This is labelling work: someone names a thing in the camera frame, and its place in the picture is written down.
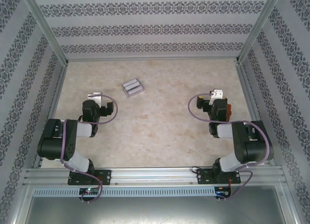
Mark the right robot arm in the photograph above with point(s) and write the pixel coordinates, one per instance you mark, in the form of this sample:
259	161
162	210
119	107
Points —
225	130

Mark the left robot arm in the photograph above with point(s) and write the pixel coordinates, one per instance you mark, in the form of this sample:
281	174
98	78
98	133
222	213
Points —
83	129

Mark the left circuit board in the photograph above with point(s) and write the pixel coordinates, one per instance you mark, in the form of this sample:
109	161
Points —
90	191

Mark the circuit board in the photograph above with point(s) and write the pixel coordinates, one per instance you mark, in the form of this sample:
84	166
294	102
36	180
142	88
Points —
90	191
222	193

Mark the right circuit board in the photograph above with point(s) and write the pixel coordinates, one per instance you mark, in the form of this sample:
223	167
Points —
222	193

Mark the grey metal sheet panel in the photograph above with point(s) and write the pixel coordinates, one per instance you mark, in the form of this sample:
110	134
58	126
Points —
155	212

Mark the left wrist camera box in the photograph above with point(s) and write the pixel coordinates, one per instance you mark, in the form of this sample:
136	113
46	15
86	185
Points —
95	97

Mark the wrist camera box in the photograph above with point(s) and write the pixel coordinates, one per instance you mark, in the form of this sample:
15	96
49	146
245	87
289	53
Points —
95	97
216	94

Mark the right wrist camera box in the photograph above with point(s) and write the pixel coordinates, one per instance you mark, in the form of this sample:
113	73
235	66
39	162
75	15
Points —
216	94

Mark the aluminium side rail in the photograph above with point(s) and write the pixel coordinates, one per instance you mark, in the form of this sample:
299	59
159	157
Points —
55	100
247	88

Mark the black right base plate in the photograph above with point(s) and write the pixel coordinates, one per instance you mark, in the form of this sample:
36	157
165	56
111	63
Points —
203	176

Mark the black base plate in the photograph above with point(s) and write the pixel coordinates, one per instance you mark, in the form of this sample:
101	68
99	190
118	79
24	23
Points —
106	177
203	176

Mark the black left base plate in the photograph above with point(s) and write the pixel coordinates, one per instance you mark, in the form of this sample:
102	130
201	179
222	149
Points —
106	177

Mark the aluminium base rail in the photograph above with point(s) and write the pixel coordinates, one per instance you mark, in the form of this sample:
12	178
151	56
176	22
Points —
150	175

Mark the aluminium frame post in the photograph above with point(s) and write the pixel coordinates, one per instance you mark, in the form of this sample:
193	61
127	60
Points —
46	25
258	25

